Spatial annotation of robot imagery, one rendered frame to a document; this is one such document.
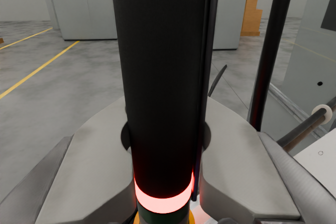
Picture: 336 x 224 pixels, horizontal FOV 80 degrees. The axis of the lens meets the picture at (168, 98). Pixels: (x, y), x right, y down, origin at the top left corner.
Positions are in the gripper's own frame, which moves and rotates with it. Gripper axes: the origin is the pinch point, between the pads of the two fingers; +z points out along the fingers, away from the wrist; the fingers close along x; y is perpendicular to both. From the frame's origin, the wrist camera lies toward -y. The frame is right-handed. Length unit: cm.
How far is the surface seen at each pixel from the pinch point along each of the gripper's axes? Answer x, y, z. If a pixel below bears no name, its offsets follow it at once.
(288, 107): 71, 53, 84
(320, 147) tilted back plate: 34.5, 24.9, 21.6
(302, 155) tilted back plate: 32.0, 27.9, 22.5
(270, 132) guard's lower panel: 71, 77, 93
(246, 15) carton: 305, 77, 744
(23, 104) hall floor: -212, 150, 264
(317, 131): 70, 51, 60
